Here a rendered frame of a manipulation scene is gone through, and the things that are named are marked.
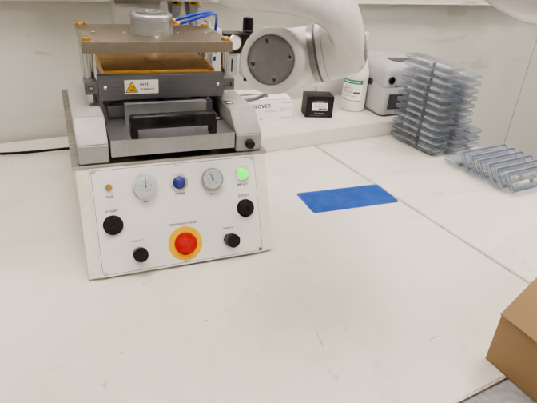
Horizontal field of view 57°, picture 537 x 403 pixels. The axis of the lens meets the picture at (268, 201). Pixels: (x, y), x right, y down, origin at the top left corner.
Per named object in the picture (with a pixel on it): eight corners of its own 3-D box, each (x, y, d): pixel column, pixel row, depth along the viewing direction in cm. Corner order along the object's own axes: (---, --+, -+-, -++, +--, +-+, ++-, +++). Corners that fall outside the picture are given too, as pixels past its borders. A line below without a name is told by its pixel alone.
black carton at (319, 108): (300, 111, 162) (303, 90, 159) (327, 111, 163) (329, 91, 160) (304, 117, 157) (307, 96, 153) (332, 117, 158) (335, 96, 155)
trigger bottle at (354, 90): (344, 103, 174) (356, 28, 162) (367, 108, 170) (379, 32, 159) (335, 109, 167) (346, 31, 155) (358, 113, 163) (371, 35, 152)
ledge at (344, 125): (171, 124, 155) (171, 110, 153) (378, 101, 194) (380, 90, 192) (209, 161, 133) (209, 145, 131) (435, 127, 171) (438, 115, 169)
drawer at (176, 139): (95, 108, 108) (92, 72, 105) (194, 103, 116) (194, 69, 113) (111, 161, 85) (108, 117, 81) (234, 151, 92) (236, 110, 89)
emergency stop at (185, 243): (174, 255, 90) (172, 233, 89) (196, 252, 91) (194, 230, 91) (177, 257, 88) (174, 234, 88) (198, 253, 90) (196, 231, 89)
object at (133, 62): (96, 69, 103) (91, 21, 99) (200, 67, 111) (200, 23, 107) (105, 93, 89) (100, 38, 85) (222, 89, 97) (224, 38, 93)
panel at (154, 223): (101, 277, 85) (87, 169, 83) (264, 251, 96) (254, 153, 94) (101, 280, 83) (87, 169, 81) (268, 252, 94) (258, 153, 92)
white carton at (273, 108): (207, 114, 152) (207, 90, 149) (275, 109, 161) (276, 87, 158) (220, 127, 143) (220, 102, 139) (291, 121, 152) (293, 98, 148)
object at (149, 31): (77, 62, 108) (70, -2, 101) (215, 60, 119) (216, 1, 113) (85, 94, 88) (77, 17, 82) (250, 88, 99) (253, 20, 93)
